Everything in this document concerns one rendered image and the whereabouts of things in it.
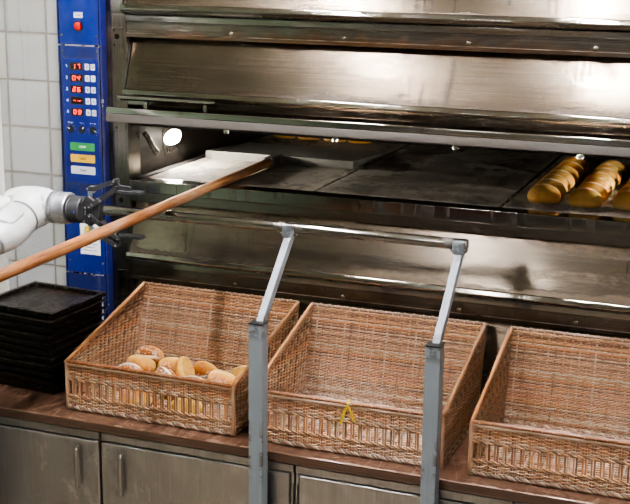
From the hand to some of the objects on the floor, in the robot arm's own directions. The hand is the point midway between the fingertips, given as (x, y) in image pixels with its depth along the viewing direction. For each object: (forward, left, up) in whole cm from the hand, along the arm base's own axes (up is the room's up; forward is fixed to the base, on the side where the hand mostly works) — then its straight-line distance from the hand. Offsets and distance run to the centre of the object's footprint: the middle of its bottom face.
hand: (137, 214), depth 340 cm
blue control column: (-50, +147, -120) cm, 196 cm away
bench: (+46, +26, -120) cm, 131 cm away
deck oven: (+48, +149, -120) cm, 197 cm away
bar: (+29, +5, -120) cm, 123 cm away
